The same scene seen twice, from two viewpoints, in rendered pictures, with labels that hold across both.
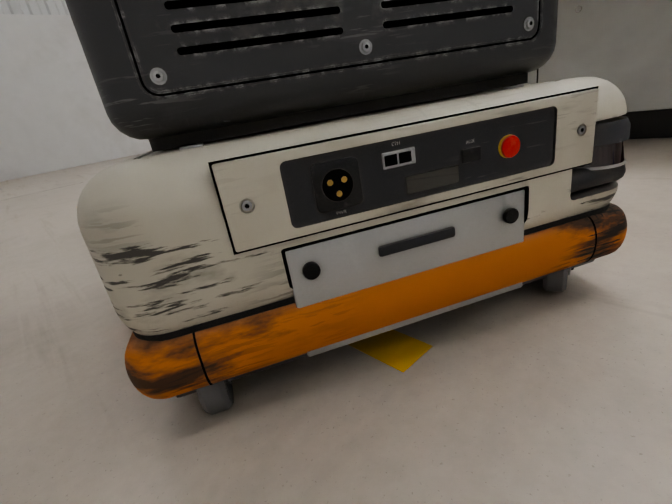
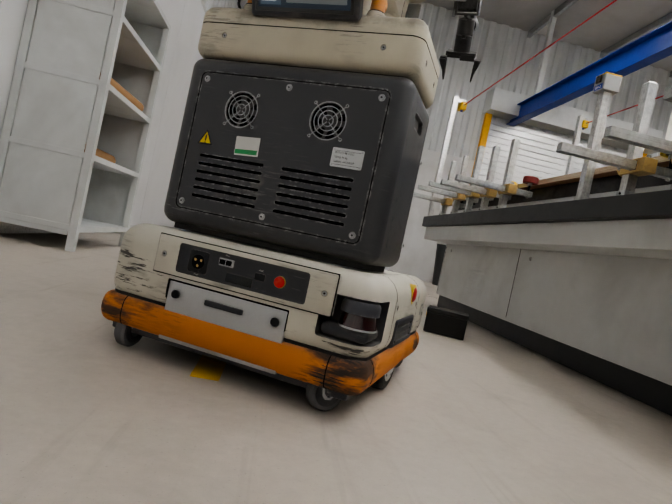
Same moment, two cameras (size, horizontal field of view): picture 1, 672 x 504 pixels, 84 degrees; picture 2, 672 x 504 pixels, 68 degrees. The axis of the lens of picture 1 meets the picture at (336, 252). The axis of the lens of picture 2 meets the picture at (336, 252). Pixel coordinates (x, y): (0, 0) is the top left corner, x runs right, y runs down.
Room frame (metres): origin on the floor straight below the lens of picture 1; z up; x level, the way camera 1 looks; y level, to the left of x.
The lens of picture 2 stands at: (-0.38, -0.80, 0.33)
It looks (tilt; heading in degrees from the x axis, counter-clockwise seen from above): 1 degrees down; 32
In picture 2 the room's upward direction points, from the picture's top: 12 degrees clockwise
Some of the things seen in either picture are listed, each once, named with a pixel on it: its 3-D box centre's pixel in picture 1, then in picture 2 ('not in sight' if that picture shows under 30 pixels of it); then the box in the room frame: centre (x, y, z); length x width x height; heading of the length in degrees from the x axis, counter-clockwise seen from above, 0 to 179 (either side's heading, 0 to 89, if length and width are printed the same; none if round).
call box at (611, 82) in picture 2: not in sight; (607, 85); (1.83, -0.49, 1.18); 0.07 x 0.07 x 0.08; 39
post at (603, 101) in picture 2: not in sight; (592, 147); (1.84, -0.49, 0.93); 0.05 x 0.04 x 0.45; 39
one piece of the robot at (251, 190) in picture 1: (429, 163); (241, 272); (0.37, -0.11, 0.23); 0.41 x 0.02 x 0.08; 104
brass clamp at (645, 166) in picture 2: not in sight; (636, 167); (1.61, -0.67, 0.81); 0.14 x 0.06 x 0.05; 39
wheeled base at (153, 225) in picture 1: (329, 186); (289, 298); (0.69, -0.01, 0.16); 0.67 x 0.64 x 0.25; 14
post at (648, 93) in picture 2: not in sight; (636, 149); (1.63, -0.66, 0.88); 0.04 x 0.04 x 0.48; 39
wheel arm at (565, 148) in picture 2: not in sight; (617, 162); (1.55, -0.61, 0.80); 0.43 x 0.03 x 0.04; 129
